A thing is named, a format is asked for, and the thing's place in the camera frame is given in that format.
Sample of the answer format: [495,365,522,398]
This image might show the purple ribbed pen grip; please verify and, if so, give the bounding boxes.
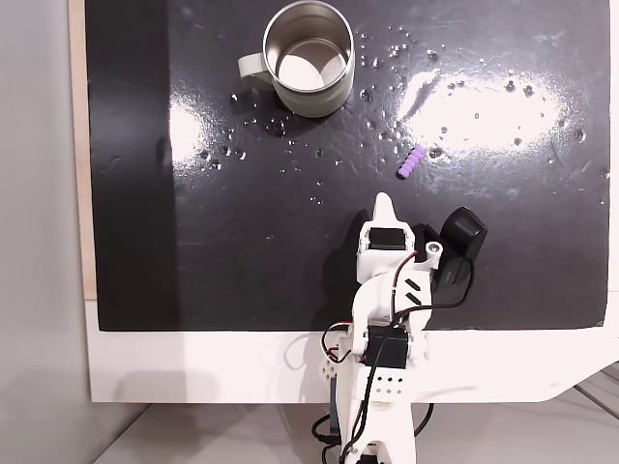
[396,143,427,182]

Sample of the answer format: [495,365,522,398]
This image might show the black glossy table mat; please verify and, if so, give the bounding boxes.
[84,0,609,333]

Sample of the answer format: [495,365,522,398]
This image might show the red white black servo wire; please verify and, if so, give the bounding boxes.
[390,250,420,294]
[320,320,352,365]

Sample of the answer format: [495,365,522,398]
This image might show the black oval camera box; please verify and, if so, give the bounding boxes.
[428,206,488,304]

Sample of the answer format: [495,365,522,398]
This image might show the steel mug with grey handle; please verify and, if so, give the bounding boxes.
[236,0,357,119]

